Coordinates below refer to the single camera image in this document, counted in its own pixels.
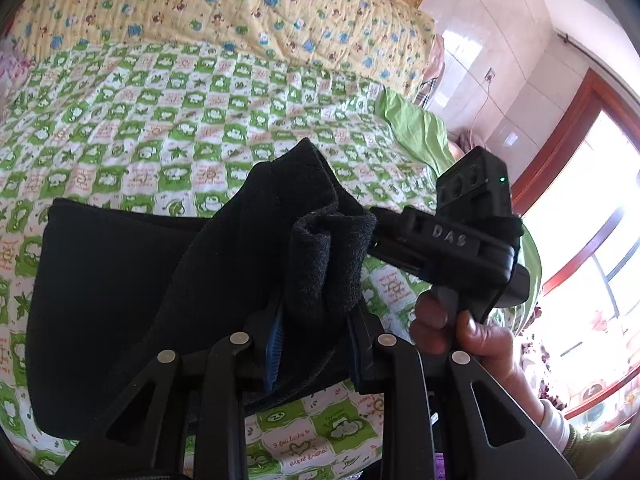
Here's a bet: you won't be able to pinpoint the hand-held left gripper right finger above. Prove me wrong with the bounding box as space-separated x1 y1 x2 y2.
345 305 578 480

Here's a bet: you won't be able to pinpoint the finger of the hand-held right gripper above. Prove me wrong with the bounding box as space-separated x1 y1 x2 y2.
366 206 418 268

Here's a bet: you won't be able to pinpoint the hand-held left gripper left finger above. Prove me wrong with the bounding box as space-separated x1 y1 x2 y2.
55 305 288 480

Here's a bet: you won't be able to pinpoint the black pants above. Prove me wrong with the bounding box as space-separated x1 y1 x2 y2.
25 137 381 441

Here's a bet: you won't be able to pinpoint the person's right forearm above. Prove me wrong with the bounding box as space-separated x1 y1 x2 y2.
537 395 640 480

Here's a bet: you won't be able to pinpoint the person's right hand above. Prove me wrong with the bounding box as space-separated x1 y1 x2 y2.
409 290 546 431

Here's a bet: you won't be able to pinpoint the plain green cloth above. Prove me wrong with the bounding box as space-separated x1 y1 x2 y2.
375 87 543 333

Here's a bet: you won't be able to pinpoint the pink plaid pillow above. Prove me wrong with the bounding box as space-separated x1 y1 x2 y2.
417 35 451 111

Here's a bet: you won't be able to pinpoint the curtain rod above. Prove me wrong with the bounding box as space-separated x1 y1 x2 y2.
555 30 601 68

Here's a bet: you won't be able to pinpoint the green frog-print bedsheet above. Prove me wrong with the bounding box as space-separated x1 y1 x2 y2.
0 40 541 480

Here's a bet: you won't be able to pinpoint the yellow printed quilt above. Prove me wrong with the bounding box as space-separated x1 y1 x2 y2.
10 0 436 96

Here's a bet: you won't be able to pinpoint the pink floral cloth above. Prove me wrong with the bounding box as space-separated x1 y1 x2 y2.
0 35 31 91

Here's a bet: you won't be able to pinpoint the white cable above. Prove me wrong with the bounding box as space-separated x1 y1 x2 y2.
469 80 495 137

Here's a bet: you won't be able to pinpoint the red wooden window frame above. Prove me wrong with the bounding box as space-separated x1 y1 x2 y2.
510 67 640 421

